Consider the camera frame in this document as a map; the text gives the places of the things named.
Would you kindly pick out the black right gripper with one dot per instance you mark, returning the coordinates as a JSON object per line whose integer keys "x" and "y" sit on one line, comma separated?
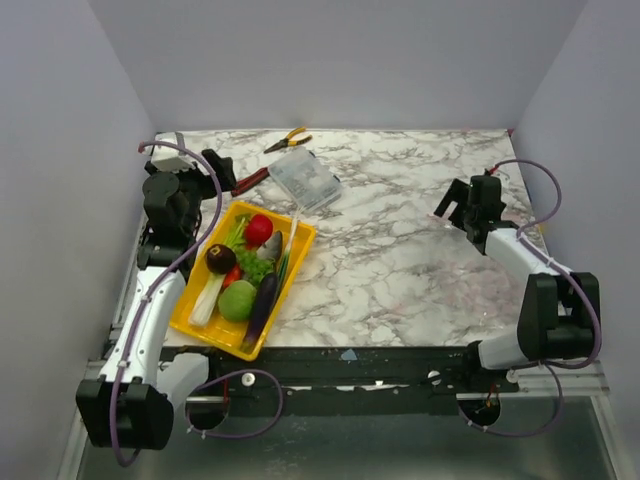
{"x": 461, "y": 209}

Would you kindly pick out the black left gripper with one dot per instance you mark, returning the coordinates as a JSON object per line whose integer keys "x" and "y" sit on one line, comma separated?
{"x": 222, "y": 169}

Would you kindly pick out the green grape bunch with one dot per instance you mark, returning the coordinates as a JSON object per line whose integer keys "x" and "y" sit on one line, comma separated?
{"x": 253, "y": 267}

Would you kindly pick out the purple eggplant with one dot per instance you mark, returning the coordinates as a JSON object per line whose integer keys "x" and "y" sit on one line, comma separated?
{"x": 263, "y": 304}

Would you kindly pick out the clear pink dotted zip bag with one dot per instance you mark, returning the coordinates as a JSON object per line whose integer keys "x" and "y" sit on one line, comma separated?
{"x": 474, "y": 287}

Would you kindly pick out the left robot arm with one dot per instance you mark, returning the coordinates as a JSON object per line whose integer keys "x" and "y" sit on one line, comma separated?
{"x": 133, "y": 401}

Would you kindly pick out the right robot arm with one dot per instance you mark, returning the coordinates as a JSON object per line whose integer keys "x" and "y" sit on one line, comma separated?
{"x": 559, "y": 315}

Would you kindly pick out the red black utility knife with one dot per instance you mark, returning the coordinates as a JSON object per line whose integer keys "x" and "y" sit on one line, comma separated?
{"x": 246, "y": 184}

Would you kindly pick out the green lettuce leaf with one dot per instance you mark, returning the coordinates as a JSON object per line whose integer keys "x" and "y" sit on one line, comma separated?
{"x": 235, "y": 238}

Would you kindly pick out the red tomato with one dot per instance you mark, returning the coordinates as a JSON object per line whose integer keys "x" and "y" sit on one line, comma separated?
{"x": 258, "y": 230}

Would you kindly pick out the grey fish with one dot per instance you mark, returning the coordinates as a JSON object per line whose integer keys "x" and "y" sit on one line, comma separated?
{"x": 272, "y": 249}

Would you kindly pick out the clear plastic screw box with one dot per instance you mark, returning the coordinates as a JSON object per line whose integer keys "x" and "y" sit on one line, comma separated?
{"x": 309, "y": 183}

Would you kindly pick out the green cabbage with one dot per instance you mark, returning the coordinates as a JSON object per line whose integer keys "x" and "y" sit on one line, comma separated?
{"x": 235, "y": 303}

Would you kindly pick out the white leek stalk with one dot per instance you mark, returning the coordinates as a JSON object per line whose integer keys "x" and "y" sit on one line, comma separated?
{"x": 206, "y": 301}

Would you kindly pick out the yellow handled pliers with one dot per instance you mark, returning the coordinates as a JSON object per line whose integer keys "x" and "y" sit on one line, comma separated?
{"x": 290, "y": 140}

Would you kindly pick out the black metal base rail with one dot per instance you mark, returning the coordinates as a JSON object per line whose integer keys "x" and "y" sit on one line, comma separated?
{"x": 342, "y": 381}

